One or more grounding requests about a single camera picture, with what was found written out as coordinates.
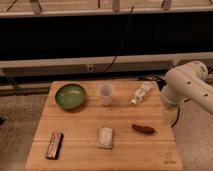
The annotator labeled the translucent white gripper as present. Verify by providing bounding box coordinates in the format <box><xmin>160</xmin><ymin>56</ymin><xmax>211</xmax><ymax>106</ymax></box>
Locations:
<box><xmin>162</xmin><ymin>107</ymin><xmax>178</xmax><ymax>125</ymax></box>

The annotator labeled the red chili pepper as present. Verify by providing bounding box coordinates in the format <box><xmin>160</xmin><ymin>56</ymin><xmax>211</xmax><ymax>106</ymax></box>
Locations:
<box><xmin>132</xmin><ymin>124</ymin><xmax>155</xmax><ymax>135</ymax></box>

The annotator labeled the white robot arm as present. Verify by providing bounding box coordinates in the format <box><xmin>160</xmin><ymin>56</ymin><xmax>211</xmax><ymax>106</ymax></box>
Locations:
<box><xmin>160</xmin><ymin>61</ymin><xmax>213</xmax><ymax>127</ymax></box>

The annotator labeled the green ceramic bowl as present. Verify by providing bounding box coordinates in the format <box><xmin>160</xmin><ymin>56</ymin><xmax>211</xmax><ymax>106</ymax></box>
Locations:
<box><xmin>55</xmin><ymin>83</ymin><xmax>86</xmax><ymax>110</ymax></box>

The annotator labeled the white plastic bottle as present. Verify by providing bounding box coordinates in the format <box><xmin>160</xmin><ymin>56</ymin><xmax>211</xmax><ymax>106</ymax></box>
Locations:
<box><xmin>131</xmin><ymin>81</ymin><xmax>152</xmax><ymax>105</ymax></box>

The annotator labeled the brown chocolate bar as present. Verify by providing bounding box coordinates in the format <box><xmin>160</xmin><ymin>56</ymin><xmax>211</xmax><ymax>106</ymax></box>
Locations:
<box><xmin>45</xmin><ymin>132</ymin><xmax>64</xmax><ymax>160</ymax></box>

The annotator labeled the black coiled cable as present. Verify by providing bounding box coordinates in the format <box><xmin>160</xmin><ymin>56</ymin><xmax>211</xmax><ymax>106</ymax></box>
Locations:
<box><xmin>137</xmin><ymin>75</ymin><xmax>168</xmax><ymax>92</ymax></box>

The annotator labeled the black hanging cable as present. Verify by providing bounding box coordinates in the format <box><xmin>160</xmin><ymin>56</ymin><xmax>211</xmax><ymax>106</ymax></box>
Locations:
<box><xmin>101</xmin><ymin>5</ymin><xmax>135</xmax><ymax>74</ymax></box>

